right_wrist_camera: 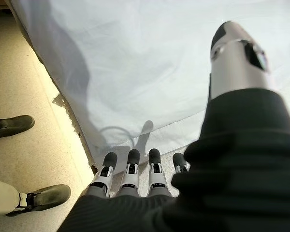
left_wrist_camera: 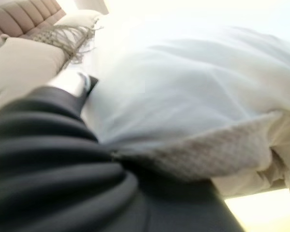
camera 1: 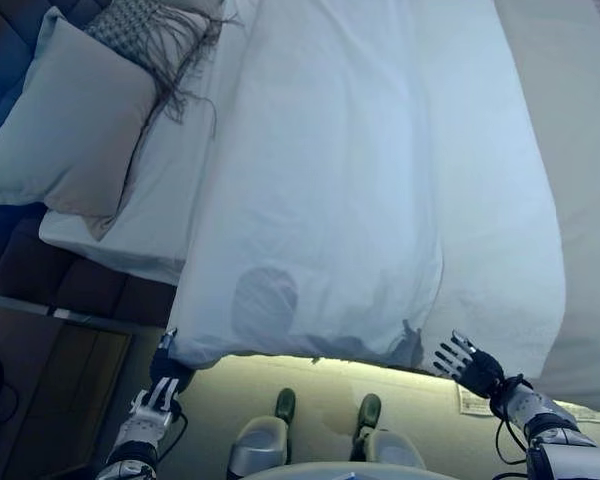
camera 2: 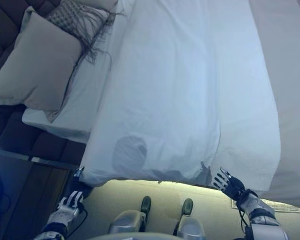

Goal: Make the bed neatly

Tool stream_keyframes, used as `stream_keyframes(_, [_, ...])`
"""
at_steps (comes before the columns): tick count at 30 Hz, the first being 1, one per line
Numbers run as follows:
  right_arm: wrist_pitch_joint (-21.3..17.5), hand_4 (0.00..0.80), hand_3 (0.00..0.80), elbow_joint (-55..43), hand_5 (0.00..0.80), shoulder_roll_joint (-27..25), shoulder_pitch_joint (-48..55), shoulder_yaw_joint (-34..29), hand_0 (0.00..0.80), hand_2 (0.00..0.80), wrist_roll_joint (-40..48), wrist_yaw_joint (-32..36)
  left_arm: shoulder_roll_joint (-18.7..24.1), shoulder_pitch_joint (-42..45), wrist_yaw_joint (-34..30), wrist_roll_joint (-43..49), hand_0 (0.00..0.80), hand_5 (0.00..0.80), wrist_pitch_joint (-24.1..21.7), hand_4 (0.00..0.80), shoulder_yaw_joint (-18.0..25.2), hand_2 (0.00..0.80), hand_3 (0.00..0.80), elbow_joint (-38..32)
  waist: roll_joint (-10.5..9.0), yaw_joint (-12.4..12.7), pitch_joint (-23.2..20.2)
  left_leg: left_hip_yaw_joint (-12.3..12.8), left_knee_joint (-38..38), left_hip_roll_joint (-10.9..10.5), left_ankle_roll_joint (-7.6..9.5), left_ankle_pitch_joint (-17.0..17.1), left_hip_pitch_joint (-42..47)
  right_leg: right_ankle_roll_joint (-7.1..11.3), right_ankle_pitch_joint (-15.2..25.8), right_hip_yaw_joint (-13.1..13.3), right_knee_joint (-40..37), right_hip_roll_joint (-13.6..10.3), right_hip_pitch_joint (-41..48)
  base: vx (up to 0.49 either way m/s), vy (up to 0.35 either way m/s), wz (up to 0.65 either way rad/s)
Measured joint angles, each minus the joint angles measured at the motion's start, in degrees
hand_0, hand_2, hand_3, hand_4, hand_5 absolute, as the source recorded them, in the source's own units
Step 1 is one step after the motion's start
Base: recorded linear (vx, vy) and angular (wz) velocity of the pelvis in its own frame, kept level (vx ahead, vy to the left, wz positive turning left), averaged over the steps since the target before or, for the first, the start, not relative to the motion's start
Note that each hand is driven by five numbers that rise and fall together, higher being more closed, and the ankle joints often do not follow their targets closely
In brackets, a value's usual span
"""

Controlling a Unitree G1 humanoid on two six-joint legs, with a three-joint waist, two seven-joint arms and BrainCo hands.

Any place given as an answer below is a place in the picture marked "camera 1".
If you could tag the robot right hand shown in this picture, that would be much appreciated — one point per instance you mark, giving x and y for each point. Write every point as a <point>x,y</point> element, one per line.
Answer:
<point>482,372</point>

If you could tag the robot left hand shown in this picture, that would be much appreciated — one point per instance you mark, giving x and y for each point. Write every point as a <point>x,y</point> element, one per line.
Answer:
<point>167,370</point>

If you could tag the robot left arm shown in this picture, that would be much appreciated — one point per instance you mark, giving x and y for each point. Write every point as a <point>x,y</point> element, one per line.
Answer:
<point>130,450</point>

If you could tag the white printed mattress label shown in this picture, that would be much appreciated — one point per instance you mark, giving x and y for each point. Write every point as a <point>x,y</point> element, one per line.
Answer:
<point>530,407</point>

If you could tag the brown wooden nightstand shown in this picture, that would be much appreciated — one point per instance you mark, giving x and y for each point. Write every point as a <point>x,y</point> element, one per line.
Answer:
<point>55,390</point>

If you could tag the robot right leg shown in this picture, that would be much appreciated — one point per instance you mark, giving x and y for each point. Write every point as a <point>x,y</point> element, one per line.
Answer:
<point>392,450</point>

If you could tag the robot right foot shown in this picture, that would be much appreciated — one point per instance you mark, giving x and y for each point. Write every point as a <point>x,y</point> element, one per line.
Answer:
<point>369,410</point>

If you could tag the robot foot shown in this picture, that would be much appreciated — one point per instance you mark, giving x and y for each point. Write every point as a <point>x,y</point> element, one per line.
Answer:
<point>285,402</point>
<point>369,410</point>

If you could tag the dark tufted headboard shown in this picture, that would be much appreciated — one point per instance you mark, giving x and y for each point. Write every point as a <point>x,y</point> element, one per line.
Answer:
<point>80,285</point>

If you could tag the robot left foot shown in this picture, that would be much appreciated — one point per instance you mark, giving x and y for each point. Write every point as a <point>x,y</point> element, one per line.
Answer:
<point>285,402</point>

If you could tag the robot grey torso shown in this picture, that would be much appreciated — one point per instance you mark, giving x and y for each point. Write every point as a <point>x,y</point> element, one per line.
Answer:
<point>320,472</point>

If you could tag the plain grey pillow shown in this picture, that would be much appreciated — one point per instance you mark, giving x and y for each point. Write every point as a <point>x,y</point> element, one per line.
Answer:
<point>70,125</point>

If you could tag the patterned pillow with dark fringe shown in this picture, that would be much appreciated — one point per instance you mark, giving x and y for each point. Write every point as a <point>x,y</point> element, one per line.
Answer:
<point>125,25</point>

